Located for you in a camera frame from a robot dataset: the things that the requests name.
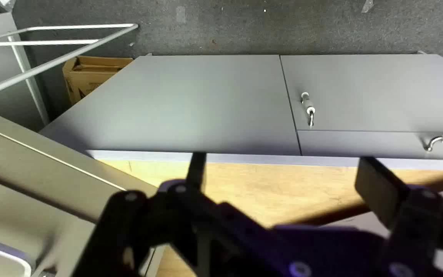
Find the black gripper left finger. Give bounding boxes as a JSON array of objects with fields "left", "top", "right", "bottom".
[{"left": 73, "top": 152, "right": 264, "bottom": 277}]

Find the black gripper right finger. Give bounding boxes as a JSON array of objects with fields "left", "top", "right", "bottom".
[{"left": 355, "top": 157, "right": 443, "bottom": 277}]

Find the grey cabinet with doors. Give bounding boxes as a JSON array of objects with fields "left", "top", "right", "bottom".
[{"left": 44, "top": 53, "right": 443, "bottom": 169}]

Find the small silver door knob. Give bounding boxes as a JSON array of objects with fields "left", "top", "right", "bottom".
[{"left": 301, "top": 92, "right": 316, "bottom": 126}]

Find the brown cardboard box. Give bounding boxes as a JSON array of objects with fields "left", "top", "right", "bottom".
[{"left": 62, "top": 55, "right": 131, "bottom": 104}]

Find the white metal wire rack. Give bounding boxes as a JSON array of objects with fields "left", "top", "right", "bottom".
[{"left": 0, "top": 21, "right": 141, "bottom": 104}]

